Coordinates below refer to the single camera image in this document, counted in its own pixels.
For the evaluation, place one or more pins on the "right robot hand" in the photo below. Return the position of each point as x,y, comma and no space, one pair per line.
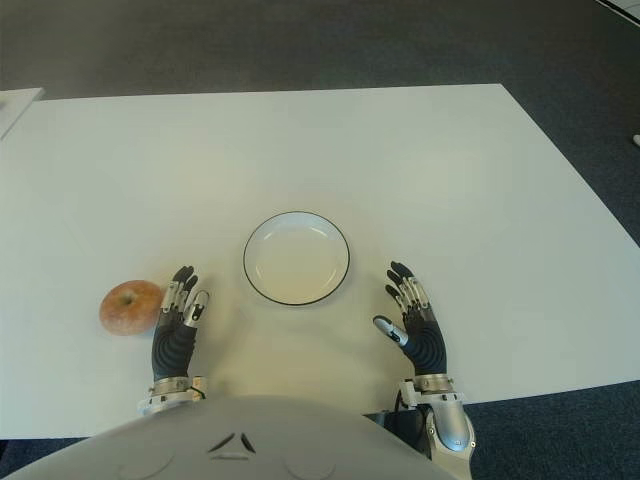
425,345

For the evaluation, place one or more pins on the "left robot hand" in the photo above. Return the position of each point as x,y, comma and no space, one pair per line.
172,350

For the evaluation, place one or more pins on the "red yellow apple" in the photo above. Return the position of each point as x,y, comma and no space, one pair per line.
127,310

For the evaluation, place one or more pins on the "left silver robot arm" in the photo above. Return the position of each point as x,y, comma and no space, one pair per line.
167,392

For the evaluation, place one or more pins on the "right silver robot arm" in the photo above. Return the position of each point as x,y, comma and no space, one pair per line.
450,420

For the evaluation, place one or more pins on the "white plate with black rim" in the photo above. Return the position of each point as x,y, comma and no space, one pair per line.
296,260

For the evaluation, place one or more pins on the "grey robot torso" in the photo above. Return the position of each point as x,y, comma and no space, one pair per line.
225,445

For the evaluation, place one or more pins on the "white side table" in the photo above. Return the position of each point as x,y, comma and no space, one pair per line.
17,107

